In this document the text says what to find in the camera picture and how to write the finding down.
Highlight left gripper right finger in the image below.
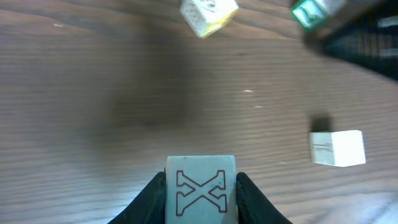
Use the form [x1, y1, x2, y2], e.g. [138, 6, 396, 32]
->
[236, 172, 292, 224]

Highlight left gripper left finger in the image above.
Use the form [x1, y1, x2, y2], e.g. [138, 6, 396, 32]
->
[108, 171, 167, 224]

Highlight yellow sided X block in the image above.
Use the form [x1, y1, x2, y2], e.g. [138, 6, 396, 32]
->
[165, 155, 239, 224]

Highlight white block red sides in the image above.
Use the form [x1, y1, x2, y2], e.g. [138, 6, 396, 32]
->
[309, 130, 366, 167]

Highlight green sided picture block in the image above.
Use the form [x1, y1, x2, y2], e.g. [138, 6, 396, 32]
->
[291, 0, 347, 32]

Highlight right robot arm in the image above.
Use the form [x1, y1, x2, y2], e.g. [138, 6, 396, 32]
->
[304, 0, 397, 81]

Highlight yellow sided acorn block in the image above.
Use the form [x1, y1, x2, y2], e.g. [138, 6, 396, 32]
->
[180, 0, 239, 39]

